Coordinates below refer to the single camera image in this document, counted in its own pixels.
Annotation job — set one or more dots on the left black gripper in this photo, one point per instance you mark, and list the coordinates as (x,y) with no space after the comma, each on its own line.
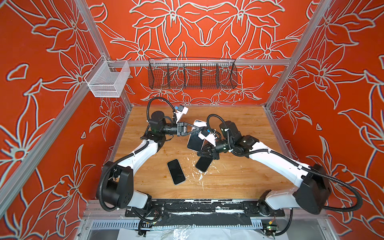
(181,129)

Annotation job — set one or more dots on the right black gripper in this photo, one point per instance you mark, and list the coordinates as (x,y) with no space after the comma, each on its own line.
(215,155)

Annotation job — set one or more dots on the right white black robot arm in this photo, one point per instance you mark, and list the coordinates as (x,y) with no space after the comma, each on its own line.
(311,189)

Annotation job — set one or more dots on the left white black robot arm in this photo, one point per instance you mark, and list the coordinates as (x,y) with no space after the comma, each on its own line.
(116,186)

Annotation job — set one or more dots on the middle black phone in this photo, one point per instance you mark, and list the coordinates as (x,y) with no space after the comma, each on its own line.
(203,164)

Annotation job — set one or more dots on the black phone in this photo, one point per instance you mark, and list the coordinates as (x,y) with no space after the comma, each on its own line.
(176,172)
(203,164)

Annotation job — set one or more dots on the left black phone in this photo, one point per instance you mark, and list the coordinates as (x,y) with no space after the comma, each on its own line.
(176,172)

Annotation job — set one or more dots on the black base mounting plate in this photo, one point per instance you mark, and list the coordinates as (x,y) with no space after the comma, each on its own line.
(173,211)

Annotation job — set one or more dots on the small green circuit board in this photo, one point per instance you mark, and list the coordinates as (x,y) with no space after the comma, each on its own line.
(270,229)

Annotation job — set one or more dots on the clear plastic bin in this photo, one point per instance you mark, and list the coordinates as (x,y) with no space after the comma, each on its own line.
(105,83)

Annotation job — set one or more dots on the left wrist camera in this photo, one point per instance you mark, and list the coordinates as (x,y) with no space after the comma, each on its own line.
(180,111)

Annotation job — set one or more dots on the black wire basket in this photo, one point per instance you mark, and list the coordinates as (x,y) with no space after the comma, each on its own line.
(192,74)

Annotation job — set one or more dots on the white perforated cable duct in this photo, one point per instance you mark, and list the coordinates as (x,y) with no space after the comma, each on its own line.
(255,224)

